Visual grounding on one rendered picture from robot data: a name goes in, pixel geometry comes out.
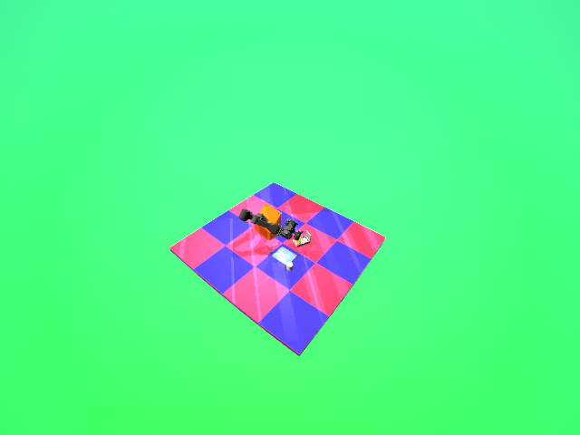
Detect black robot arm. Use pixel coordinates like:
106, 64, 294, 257
239, 208, 297, 240

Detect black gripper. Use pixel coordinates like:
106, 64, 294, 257
285, 218, 304, 241

